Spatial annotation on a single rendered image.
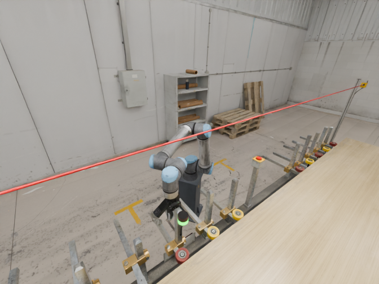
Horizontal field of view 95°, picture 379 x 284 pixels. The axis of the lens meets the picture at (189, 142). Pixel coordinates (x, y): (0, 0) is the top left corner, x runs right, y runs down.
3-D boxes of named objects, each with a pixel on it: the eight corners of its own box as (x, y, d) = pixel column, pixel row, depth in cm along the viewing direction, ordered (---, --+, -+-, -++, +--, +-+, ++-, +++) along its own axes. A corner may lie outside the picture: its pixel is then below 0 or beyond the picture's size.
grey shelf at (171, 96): (166, 142, 422) (163, 74, 351) (194, 133, 473) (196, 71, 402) (176, 149, 392) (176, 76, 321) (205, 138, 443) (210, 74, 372)
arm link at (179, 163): (171, 154, 111) (162, 164, 101) (188, 157, 108) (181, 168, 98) (171, 165, 116) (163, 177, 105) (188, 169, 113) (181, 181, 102)
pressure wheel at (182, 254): (173, 263, 107) (172, 252, 102) (183, 255, 111) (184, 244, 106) (180, 275, 101) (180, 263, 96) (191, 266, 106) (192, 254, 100)
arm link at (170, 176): (181, 167, 97) (174, 177, 89) (181, 184, 103) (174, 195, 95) (166, 163, 100) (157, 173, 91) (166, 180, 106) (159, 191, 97)
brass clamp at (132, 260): (122, 265, 94) (121, 260, 92) (146, 251, 101) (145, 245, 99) (126, 276, 90) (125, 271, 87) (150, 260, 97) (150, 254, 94)
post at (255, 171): (243, 205, 161) (252, 165, 141) (246, 203, 164) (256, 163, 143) (247, 208, 158) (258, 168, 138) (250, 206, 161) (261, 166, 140)
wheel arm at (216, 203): (199, 192, 162) (199, 189, 160) (202, 190, 164) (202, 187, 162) (236, 226, 131) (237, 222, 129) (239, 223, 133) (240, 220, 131)
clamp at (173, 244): (164, 250, 112) (164, 245, 109) (181, 238, 119) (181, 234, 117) (168, 257, 108) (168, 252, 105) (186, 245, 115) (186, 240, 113)
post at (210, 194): (202, 237, 135) (206, 190, 113) (205, 234, 137) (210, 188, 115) (205, 240, 132) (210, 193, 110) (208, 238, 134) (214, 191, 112)
